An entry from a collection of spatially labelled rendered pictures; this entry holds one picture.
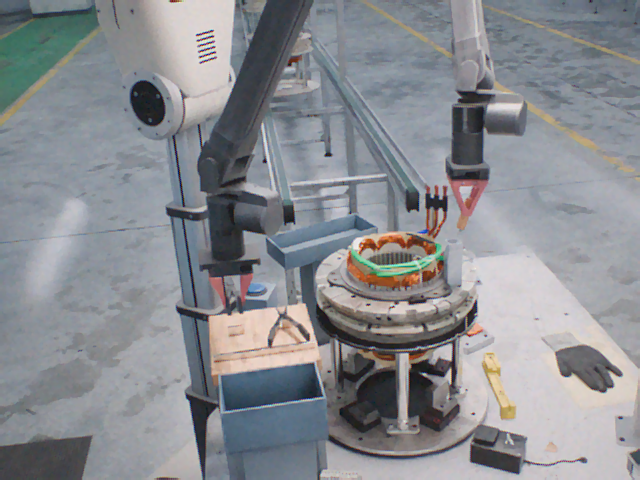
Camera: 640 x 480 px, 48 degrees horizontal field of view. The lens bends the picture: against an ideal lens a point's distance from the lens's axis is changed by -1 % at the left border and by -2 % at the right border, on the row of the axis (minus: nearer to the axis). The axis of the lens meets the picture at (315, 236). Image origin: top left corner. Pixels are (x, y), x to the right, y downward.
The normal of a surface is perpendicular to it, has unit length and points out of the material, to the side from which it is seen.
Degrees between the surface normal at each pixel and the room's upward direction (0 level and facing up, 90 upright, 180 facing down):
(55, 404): 0
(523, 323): 0
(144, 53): 109
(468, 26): 50
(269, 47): 84
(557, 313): 0
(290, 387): 90
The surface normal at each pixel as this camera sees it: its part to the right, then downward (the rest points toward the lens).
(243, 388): 0.16, 0.40
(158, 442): -0.07, -0.91
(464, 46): -0.51, -0.13
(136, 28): -0.46, 0.66
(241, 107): -0.47, 0.29
